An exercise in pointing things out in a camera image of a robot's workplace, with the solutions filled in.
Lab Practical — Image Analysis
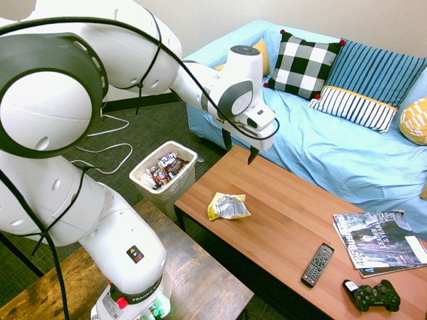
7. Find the rustic dark wooden table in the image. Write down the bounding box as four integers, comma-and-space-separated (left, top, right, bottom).
0, 199, 255, 320

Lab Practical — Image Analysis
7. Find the black white checkered pillow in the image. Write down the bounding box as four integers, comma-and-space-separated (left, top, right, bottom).
263, 29, 346, 101

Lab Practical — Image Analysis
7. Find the dark cover business magazine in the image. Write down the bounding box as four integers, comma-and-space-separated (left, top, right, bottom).
332, 210, 427, 270

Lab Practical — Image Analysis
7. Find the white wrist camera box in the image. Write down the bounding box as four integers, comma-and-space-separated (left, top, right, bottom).
240, 101, 277, 131

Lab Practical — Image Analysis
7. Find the black game controller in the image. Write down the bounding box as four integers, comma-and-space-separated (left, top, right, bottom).
342, 279, 401, 313

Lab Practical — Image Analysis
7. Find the plain mustard yellow pillow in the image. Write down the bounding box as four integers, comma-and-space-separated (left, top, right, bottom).
214, 39, 272, 77

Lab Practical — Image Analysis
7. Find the black camera stand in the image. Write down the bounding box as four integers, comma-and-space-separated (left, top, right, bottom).
0, 231, 45, 278

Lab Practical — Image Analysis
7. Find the yellow white patterned bolster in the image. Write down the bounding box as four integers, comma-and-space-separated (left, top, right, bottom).
399, 96, 427, 146

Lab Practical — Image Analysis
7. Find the dark brown snack wrapper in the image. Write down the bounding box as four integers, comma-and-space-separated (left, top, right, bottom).
166, 157, 190, 177

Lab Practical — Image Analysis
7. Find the blue striped pillow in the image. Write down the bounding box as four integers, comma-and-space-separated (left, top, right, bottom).
325, 39, 427, 109

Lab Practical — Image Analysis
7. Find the black remote control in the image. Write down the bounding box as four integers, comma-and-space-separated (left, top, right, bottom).
300, 242, 336, 289

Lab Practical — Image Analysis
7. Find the white plastic trash bin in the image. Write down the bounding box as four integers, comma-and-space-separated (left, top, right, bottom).
129, 140, 199, 223

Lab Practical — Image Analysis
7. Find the magazine under dark magazine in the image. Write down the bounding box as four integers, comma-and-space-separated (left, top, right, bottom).
358, 261, 427, 279

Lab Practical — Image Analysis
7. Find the yellow silver chip bag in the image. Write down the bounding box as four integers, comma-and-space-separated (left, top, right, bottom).
207, 192, 252, 222

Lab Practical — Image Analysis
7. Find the red colourful snack wrapper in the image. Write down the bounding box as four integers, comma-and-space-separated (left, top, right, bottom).
148, 166, 171, 191

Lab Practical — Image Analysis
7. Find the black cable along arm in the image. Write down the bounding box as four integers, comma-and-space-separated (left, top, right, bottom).
0, 16, 280, 320

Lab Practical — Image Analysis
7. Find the white navy striped pillow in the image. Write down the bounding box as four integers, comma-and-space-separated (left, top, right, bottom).
307, 85, 399, 135

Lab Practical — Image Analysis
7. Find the white cable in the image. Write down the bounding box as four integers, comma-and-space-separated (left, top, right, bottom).
69, 106, 133, 176

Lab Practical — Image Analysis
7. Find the reddish wooden coffee table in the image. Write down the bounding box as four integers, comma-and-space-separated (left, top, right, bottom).
173, 145, 427, 320

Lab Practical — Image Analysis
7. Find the crumpled white tissue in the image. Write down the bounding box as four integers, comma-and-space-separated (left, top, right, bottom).
140, 171, 156, 189

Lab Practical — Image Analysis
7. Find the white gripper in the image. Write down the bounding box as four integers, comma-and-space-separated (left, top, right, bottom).
215, 115, 276, 166

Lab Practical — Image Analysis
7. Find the purple white hint bottle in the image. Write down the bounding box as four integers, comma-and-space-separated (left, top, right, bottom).
156, 152, 177, 171

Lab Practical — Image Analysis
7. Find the light blue sofa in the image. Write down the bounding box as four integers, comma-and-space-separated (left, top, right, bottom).
185, 19, 427, 234

